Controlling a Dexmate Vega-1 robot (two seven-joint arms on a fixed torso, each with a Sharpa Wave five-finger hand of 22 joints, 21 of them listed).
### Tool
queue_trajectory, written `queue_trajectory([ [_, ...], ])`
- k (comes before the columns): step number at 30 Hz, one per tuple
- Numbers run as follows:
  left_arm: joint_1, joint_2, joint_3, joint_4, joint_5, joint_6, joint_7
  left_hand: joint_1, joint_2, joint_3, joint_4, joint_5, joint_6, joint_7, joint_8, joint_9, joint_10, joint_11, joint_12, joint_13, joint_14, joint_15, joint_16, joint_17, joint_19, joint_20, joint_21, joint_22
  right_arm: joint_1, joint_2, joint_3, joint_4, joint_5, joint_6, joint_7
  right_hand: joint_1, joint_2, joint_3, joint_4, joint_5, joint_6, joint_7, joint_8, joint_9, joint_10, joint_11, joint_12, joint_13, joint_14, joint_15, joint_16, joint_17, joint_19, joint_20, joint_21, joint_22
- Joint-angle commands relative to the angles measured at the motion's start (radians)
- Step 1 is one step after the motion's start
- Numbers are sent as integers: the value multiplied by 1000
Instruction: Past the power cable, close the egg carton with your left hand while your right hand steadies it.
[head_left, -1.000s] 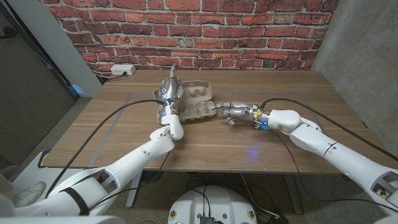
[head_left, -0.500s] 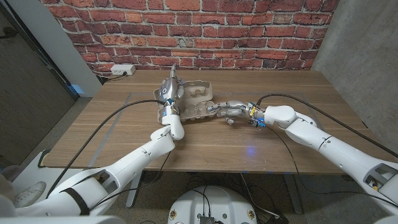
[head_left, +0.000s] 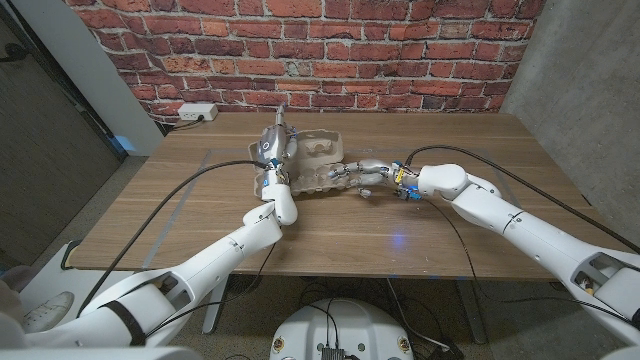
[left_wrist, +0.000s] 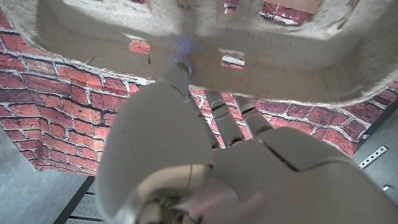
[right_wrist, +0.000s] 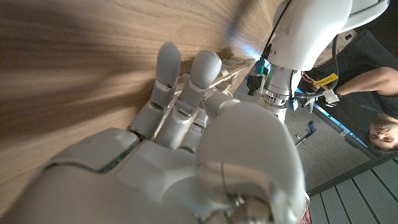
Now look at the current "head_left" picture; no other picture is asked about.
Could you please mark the white table leg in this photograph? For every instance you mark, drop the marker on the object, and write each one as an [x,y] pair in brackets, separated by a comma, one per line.
[216,305]

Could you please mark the brown cardboard egg carton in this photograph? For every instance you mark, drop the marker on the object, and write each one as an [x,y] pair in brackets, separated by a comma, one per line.
[320,145]

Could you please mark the white flat base plate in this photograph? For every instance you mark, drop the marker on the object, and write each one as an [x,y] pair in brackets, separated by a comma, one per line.
[52,274]

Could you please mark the grey table leg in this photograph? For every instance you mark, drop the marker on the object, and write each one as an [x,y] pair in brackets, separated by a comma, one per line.
[472,315]

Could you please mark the white power strip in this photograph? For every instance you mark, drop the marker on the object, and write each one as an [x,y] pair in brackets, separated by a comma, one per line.
[197,111]

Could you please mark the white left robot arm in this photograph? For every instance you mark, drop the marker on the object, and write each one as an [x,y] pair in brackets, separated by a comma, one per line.
[215,260]

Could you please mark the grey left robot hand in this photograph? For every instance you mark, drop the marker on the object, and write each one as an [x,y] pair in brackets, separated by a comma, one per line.
[274,142]

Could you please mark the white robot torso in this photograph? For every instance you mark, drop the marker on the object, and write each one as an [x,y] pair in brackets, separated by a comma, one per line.
[350,325]

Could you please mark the white shoe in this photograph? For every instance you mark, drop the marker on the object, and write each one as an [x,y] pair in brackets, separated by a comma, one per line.
[47,312]

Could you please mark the black round floor disc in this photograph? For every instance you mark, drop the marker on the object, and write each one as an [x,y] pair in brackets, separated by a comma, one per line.
[245,284]

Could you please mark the dark grey door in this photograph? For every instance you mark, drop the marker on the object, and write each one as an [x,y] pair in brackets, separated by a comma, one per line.
[45,165]

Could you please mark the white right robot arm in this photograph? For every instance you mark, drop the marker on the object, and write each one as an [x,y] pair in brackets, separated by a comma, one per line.
[525,230]

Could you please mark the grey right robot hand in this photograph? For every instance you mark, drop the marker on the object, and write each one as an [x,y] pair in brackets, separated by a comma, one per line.
[375,172]

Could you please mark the red brick printed backdrop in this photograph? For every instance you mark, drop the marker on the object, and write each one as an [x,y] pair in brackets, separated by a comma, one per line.
[325,50]

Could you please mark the black power adapter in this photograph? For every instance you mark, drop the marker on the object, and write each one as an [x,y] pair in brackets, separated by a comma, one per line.
[445,351]

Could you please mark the person leg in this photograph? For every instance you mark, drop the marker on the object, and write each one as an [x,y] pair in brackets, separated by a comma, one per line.
[12,295]

